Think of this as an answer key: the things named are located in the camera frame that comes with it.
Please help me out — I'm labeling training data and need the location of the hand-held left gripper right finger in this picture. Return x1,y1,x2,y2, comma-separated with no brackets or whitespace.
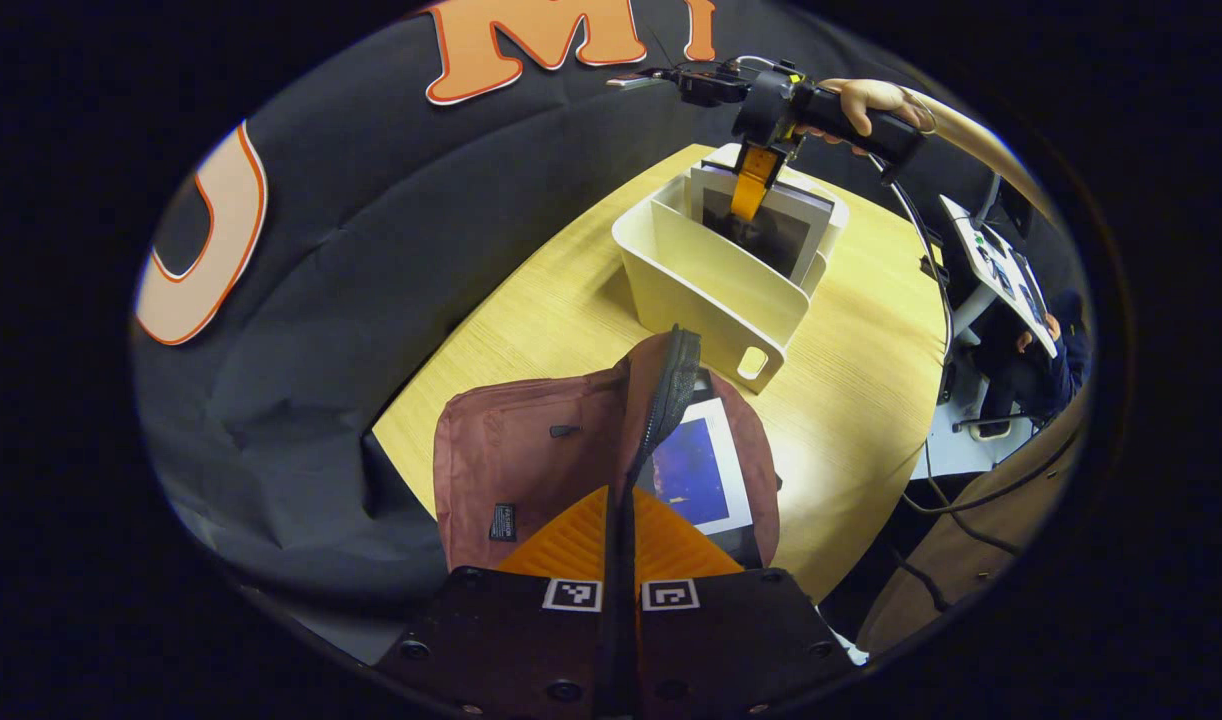
626,487,857,717

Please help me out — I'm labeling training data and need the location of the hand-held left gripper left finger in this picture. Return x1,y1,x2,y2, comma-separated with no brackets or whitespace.
376,487,612,719

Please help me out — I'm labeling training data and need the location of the portrait cover book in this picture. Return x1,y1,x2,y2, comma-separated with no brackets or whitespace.
689,160,837,289

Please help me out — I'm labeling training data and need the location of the white bookshelf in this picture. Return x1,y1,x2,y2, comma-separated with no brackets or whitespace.
611,142,852,396

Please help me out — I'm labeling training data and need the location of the blue cover book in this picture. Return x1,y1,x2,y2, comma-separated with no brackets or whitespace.
636,368,762,566

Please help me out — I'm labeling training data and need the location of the maroon schoolbag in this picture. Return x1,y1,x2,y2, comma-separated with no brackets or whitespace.
433,325,782,573

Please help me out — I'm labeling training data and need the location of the person's tan trousers leg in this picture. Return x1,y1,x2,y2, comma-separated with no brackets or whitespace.
856,390,1092,656

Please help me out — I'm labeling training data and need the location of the black monitor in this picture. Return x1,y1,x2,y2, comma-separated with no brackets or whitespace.
976,172,1037,241

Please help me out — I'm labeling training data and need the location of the white background desk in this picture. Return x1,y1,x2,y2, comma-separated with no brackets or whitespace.
936,193,1060,359

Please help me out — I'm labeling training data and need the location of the black cable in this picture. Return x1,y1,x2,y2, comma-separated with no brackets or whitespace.
866,150,1082,611

